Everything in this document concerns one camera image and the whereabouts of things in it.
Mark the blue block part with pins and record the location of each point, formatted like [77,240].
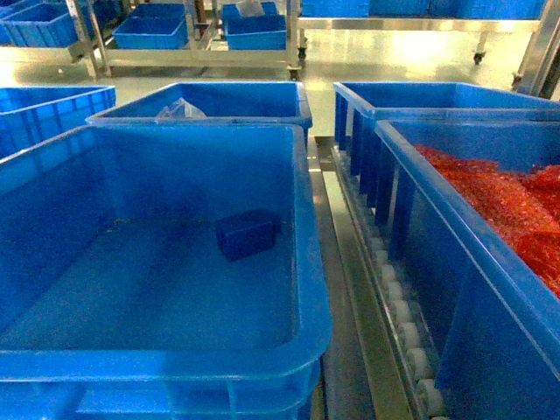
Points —
[245,234]

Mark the blue bin rear right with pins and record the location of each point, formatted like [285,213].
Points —
[360,104]

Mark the blue bin behind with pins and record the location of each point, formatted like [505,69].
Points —
[283,102]

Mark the stainless steel shelf rack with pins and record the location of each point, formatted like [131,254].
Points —
[363,374]

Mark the blue plastic bin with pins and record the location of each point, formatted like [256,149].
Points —
[116,302]

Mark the blue bin with red parts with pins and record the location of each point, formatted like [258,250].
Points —
[493,322]

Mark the clear plastic bag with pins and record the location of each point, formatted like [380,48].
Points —
[181,109]

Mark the rear steel cart rack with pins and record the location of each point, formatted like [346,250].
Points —
[152,41]

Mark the red bubble wrap parts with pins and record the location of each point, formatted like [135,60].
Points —
[523,208]

